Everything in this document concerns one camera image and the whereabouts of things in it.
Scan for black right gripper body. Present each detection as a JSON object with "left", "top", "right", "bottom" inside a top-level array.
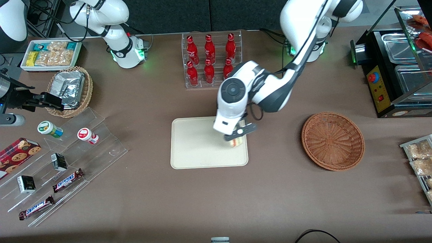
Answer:
[{"left": 5, "top": 78, "right": 36, "bottom": 109}]

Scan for light tan wicker basket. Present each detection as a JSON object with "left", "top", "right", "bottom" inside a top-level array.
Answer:
[{"left": 46, "top": 66, "right": 93, "bottom": 118}]

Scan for beige plastic tray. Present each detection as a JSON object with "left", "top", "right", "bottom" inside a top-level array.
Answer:
[{"left": 170, "top": 115, "right": 249, "bottom": 169}]

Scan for brown round wicker basket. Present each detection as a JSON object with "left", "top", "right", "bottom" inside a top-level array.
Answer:
[{"left": 301, "top": 112, "right": 365, "bottom": 171}]

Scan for stacked aluminium foil containers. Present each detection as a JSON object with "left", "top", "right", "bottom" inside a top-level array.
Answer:
[{"left": 50, "top": 71, "right": 85, "bottom": 109}]

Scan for green lid cup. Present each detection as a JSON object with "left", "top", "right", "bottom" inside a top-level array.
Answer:
[{"left": 37, "top": 120, "right": 63, "bottom": 139}]

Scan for white rectangular snack bin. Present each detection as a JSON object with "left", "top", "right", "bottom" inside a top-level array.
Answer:
[{"left": 20, "top": 39, "right": 82, "bottom": 72}]

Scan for large clear cracker bag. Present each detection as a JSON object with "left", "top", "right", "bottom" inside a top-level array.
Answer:
[{"left": 34, "top": 50, "right": 75, "bottom": 66}]

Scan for red lid cup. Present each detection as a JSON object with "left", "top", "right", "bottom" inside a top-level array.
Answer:
[{"left": 77, "top": 128, "right": 99, "bottom": 145}]

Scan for red cola bottle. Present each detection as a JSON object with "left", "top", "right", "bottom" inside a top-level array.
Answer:
[
  {"left": 225, "top": 33, "right": 236, "bottom": 63},
  {"left": 187, "top": 35, "right": 199, "bottom": 65},
  {"left": 187, "top": 61, "right": 198, "bottom": 86},
  {"left": 205, "top": 34, "right": 216, "bottom": 64},
  {"left": 223, "top": 58, "right": 234, "bottom": 81},
  {"left": 204, "top": 59, "right": 215, "bottom": 84}
]

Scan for small clear cracker bag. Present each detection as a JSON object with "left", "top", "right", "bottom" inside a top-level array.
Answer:
[{"left": 47, "top": 41, "right": 69, "bottom": 52}]

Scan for red tartan cookie box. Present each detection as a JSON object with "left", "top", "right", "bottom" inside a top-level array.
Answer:
[{"left": 0, "top": 137, "right": 42, "bottom": 180}]

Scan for small black carton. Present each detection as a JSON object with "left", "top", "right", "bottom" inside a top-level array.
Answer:
[
  {"left": 51, "top": 153, "right": 68, "bottom": 172},
  {"left": 17, "top": 175, "right": 36, "bottom": 194}
]

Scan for clear acrylic tiered stand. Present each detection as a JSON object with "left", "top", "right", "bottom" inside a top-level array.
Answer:
[{"left": 0, "top": 107, "right": 129, "bottom": 227}]

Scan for clear acrylic bottle rack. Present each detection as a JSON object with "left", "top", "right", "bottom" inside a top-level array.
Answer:
[{"left": 182, "top": 30, "right": 243, "bottom": 89}]

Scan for brown Snickers bar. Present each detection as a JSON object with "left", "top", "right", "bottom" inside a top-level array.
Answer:
[
  {"left": 19, "top": 195, "right": 55, "bottom": 221},
  {"left": 52, "top": 168, "right": 85, "bottom": 193}
]

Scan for black food warmer appliance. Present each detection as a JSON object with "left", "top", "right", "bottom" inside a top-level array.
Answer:
[{"left": 350, "top": 5, "right": 432, "bottom": 118}]

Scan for steel warmer pan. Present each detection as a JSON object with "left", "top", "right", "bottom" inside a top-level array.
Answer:
[
  {"left": 381, "top": 33, "right": 422, "bottom": 63},
  {"left": 394, "top": 64, "right": 432, "bottom": 94}
]

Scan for clear bag of crackers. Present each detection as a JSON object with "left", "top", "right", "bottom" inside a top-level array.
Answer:
[
  {"left": 405, "top": 140, "right": 432, "bottom": 159},
  {"left": 409, "top": 158, "right": 432, "bottom": 176}
]

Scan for red food item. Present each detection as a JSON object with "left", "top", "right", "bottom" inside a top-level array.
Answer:
[{"left": 414, "top": 32, "right": 432, "bottom": 51}]

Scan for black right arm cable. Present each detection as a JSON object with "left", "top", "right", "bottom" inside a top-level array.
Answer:
[{"left": 29, "top": 0, "right": 90, "bottom": 43}]

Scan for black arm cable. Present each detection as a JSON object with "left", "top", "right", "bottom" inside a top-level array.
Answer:
[
  {"left": 248, "top": 0, "right": 338, "bottom": 121},
  {"left": 29, "top": 0, "right": 90, "bottom": 43}
]

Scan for black metal background frame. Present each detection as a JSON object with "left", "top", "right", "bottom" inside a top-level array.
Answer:
[{"left": 28, "top": 0, "right": 64, "bottom": 38}]

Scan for black base cable bundle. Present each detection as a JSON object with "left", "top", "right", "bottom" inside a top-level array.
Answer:
[{"left": 259, "top": 28, "right": 287, "bottom": 46}]

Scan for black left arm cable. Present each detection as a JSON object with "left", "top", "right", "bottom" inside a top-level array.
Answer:
[{"left": 248, "top": 0, "right": 338, "bottom": 121}]

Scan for black looped floor cable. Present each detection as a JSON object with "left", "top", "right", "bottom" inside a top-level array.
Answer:
[{"left": 295, "top": 229, "right": 341, "bottom": 243}]

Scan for grey wire snack rack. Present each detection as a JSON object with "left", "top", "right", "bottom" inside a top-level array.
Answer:
[{"left": 400, "top": 134, "right": 432, "bottom": 206}]

